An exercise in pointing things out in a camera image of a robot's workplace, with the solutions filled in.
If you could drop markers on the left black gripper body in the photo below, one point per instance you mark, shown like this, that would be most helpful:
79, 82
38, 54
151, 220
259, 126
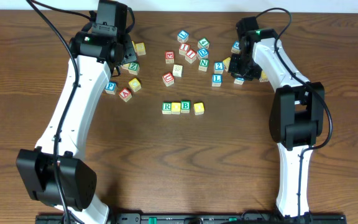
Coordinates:
128, 51

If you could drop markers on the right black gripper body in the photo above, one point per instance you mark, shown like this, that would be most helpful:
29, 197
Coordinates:
243, 66

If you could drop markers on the blue T block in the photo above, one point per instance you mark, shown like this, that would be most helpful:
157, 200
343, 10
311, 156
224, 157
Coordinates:
239, 81

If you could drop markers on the yellow C block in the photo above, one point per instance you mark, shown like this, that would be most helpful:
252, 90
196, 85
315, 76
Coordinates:
135, 85

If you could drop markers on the yellow O block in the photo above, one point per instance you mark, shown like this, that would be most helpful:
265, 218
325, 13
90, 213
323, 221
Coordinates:
199, 108
175, 108

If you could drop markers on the green R block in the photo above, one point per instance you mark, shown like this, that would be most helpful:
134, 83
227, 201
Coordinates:
166, 107

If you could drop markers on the green B block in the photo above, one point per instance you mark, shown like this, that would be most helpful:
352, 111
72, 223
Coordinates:
185, 106

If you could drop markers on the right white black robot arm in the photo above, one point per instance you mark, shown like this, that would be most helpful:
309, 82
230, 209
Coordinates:
296, 118

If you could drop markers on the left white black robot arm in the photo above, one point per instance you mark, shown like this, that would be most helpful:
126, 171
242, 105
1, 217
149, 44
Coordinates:
54, 172

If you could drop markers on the yellow W block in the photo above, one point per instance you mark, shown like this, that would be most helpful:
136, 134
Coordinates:
133, 43

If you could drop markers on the yellow S block lower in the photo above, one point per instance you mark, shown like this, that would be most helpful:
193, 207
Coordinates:
125, 66

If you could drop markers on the yellow s block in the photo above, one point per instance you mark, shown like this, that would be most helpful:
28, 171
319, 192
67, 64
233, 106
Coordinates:
140, 49
125, 66

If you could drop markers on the yellow S block upper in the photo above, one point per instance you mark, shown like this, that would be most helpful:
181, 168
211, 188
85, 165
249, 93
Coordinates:
140, 49

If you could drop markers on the green Z block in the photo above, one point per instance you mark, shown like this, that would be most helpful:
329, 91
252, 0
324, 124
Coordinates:
134, 68

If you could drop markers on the yellow block centre right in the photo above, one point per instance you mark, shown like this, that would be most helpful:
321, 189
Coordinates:
226, 63

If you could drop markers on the blue 2 block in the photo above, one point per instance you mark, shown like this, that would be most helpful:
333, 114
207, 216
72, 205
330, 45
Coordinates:
218, 67

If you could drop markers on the blue L block lower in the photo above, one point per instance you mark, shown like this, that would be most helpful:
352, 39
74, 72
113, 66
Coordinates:
217, 80

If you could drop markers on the blue l block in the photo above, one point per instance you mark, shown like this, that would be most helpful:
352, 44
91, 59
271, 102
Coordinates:
217, 80
182, 36

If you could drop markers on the yellow K block right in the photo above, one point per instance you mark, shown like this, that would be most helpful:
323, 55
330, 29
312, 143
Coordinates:
263, 77

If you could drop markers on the green N block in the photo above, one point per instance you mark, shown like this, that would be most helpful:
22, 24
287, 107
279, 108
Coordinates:
203, 65

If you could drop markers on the blue P block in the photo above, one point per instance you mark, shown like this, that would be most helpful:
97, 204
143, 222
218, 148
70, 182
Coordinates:
111, 88

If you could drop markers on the red A block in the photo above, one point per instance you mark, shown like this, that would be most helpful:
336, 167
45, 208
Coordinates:
125, 94

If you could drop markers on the blue D block centre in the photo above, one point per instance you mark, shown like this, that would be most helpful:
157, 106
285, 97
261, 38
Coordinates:
202, 53

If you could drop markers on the red E block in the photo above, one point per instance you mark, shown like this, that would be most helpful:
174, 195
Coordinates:
169, 57

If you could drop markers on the green 4 block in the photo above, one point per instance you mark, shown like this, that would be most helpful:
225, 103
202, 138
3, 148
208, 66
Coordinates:
203, 43

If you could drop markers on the red U block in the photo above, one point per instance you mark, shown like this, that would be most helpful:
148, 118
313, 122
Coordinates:
168, 79

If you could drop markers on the white bee picture block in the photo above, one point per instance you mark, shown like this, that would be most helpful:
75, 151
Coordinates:
177, 70

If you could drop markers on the red I block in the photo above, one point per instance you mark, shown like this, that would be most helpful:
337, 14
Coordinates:
190, 56

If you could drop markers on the red H block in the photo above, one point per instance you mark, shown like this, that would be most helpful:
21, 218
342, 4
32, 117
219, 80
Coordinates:
184, 48

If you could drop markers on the blue L block top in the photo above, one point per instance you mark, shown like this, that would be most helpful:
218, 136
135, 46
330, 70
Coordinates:
182, 36

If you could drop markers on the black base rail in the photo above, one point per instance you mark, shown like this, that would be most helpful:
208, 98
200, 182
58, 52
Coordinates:
249, 217

